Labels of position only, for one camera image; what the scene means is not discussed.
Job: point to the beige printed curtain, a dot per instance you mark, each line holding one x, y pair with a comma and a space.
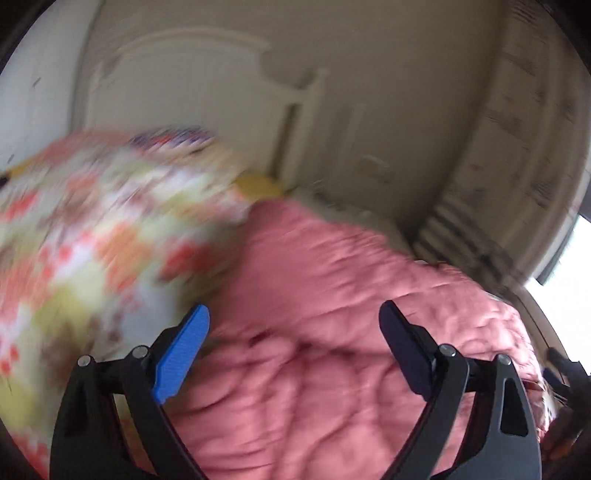
517, 138

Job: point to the colourful patterned pillow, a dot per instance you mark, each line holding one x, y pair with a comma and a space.
171, 136

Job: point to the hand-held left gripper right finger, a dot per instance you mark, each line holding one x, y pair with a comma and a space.
404, 350

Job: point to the floral bed sheet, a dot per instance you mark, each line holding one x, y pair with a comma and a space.
92, 230

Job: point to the window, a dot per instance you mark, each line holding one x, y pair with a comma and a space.
570, 286

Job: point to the pink quilted jacket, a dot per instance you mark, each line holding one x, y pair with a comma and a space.
314, 323

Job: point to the yellow pillow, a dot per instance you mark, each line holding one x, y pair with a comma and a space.
261, 184

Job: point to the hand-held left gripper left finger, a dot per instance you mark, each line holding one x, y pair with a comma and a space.
180, 355

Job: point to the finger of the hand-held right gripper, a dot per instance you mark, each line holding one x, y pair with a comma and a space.
561, 367

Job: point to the white wooden headboard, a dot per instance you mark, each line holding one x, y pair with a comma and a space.
194, 83

